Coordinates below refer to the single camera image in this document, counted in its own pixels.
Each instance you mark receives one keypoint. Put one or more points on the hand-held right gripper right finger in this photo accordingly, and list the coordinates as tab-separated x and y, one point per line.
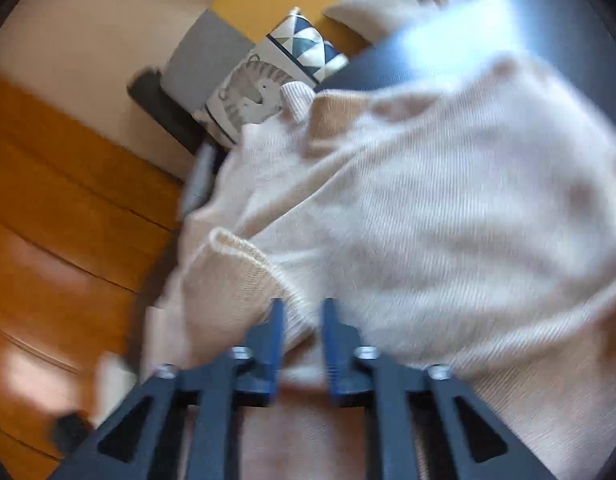
330	360

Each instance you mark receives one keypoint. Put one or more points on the tiger print cushion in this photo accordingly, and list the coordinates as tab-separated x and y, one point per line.
253	95

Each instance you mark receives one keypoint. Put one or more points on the blue yellow grey patchwork sofa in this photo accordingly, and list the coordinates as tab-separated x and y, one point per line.
238	5

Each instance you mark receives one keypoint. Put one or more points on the white ruffled knit garment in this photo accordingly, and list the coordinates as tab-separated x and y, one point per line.
115	380

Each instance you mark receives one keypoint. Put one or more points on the cream knit sweater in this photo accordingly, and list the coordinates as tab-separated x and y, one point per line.
412	200

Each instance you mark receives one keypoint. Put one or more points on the small dark object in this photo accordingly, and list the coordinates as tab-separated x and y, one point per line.
73	435

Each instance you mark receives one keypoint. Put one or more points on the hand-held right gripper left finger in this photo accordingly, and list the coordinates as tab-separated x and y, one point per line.
275	350

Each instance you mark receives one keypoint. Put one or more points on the white deer print pillow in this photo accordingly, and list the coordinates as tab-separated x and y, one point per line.
377	10

